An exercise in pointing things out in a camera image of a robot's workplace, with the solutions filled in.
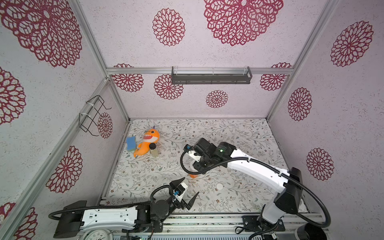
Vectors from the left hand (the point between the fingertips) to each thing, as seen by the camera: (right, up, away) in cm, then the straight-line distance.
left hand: (190, 185), depth 73 cm
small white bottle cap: (+17, -5, +13) cm, 22 cm away
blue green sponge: (-41, +18, +31) cm, 55 cm away
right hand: (+4, +12, +4) cm, 13 cm away
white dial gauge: (-43, -21, -5) cm, 48 cm away
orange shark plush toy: (-26, +24, +26) cm, 44 cm away
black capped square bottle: (-23, +14, +21) cm, 34 cm away
